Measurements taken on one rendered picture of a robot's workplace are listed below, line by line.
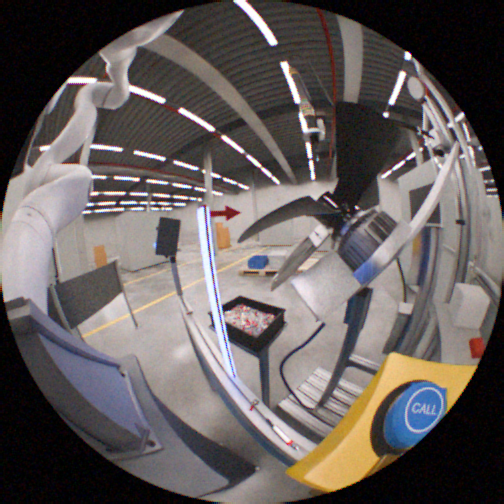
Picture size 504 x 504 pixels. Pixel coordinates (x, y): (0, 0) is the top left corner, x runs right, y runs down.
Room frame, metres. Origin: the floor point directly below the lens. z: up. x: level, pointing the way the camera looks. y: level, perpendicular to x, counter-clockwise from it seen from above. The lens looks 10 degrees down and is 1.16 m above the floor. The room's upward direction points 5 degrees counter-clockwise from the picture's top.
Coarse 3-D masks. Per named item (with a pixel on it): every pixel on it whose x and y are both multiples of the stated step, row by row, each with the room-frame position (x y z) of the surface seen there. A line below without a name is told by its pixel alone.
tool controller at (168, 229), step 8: (160, 224) 0.64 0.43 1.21; (168, 224) 0.66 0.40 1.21; (176, 224) 0.68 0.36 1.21; (160, 232) 0.64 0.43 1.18; (168, 232) 0.66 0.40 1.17; (176, 232) 0.68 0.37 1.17; (160, 240) 0.63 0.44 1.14; (168, 240) 0.66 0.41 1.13; (176, 240) 0.68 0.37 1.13; (160, 248) 0.63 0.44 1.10; (168, 248) 0.65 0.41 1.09; (176, 248) 0.68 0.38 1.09
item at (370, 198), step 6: (372, 186) 0.51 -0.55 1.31; (366, 192) 0.50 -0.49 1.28; (372, 192) 0.51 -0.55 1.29; (378, 192) 0.53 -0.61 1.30; (360, 198) 0.49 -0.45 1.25; (366, 198) 0.50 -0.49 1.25; (372, 198) 0.51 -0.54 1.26; (378, 198) 0.53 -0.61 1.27; (360, 204) 0.48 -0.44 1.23; (366, 204) 0.49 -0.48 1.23; (372, 204) 0.51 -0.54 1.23; (378, 204) 0.54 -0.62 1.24
